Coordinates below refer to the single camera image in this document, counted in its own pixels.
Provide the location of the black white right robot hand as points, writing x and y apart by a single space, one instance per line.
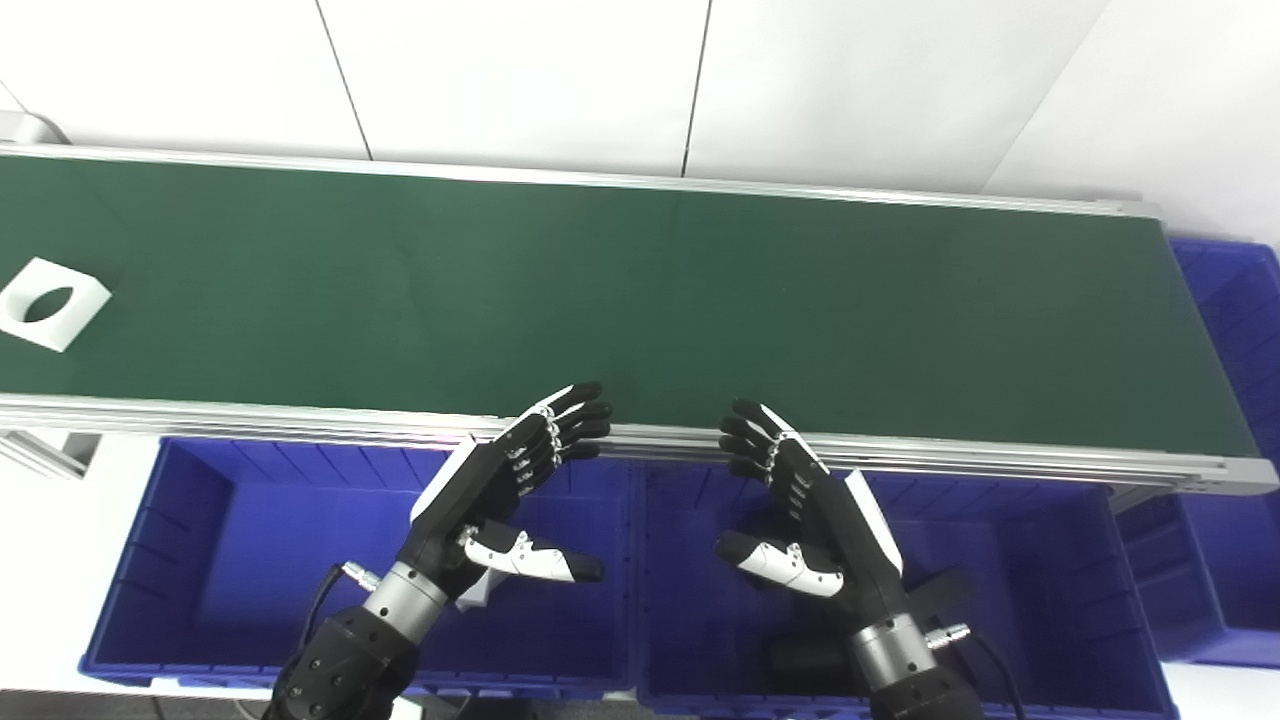
830 520

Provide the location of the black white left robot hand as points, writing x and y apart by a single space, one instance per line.
470 500

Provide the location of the white square part with hole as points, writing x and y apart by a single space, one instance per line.
62 335

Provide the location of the blue plastic bin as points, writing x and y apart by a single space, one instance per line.
1230 540
250 560
1040 600

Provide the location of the aluminium conveyor support leg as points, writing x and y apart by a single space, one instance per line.
45 452

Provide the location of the grey conveyor end cover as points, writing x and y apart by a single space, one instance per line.
30 128

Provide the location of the green conveyor belt aluminium frame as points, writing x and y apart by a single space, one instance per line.
640 300

